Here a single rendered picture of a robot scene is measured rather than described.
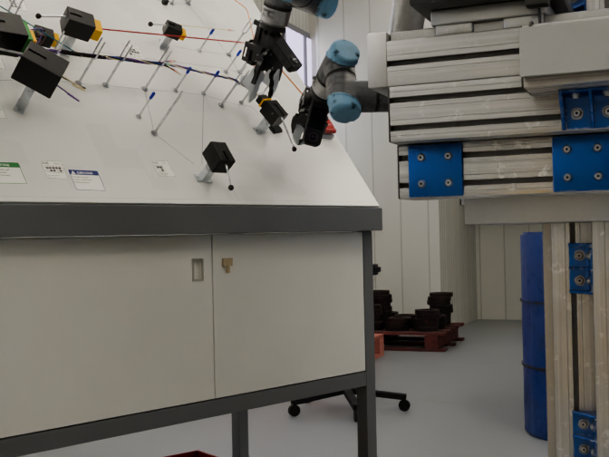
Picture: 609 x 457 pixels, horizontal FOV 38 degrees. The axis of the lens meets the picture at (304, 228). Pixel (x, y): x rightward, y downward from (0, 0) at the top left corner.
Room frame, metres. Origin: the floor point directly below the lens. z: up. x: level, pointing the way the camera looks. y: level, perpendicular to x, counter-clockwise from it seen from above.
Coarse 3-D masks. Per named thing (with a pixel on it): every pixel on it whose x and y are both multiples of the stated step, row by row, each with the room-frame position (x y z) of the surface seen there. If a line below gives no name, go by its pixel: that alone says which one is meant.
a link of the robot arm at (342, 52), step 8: (336, 40) 2.10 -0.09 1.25; (344, 40) 2.10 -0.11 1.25; (336, 48) 2.08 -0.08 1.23; (344, 48) 2.09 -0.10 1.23; (352, 48) 2.10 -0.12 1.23; (328, 56) 2.09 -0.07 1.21; (336, 56) 2.07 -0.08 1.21; (344, 56) 2.07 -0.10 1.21; (352, 56) 2.08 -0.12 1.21; (328, 64) 2.10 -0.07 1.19; (336, 64) 2.09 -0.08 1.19; (344, 64) 2.08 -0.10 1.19; (352, 64) 2.09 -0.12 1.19; (320, 72) 2.14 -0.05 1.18; (328, 72) 2.09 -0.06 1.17; (320, 80) 2.15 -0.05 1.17
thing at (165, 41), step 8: (152, 24) 2.36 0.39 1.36; (160, 24) 2.37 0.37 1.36; (168, 24) 2.37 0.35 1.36; (176, 24) 2.39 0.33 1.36; (168, 32) 2.38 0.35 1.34; (176, 32) 2.38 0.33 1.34; (160, 40) 2.42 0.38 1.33; (168, 40) 2.43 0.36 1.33; (176, 40) 2.40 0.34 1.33; (160, 48) 2.41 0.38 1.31
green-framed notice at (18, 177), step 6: (0, 162) 1.80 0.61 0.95; (6, 162) 1.81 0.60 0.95; (12, 162) 1.82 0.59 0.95; (18, 162) 1.83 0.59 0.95; (0, 168) 1.79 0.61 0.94; (6, 168) 1.80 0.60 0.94; (12, 168) 1.81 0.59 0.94; (18, 168) 1.82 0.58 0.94; (0, 174) 1.78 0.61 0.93; (6, 174) 1.79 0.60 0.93; (12, 174) 1.80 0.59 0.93; (18, 174) 1.81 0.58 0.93; (0, 180) 1.77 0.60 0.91; (6, 180) 1.78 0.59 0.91; (12, 180) 1.79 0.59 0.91; (18, 180) 1.80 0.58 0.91; (24, 180) 1.81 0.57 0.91
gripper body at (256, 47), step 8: (256, 24) 2.34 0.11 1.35; (264, 24) 2.31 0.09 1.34; (256, 32) 2.35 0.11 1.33; (264, 32) 2.34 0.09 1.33; (272, 32) 2.33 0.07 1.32; (280, 32) 2.32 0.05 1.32; (256, 40) 2.35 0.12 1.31; (264, 40) 2.34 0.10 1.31; (248, 48) 2.37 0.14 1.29; (256, 48) 2.34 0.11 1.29; (264, 48) 2.33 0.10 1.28; (248, 56) 2.36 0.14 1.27; (256, 56) 2.35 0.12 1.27; (264, 56) 2.33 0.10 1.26; (272, 56) 2.34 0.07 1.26; (272, 64) 2.36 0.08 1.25; (280, 64) 2.39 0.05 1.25
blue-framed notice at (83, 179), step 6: (72, 174) 1.90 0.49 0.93; (78, 174) 1.91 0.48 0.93; (84, 174) 1.92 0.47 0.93; (90, 174) 1.93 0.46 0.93; (96, 174) 1.94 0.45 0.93; (72, 180) 1.89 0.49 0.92; (78, 180) 1.90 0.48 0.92; (84, 180) 1.91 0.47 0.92; (90, 180) 1.92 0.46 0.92; (96, 180) 1.93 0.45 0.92; (78, 186) 1.89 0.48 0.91; (84, 186) 1.90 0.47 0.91; (90, 186) 1.91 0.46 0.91; (96, 186) 1.92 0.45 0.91; (102, 186) 1.93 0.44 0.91
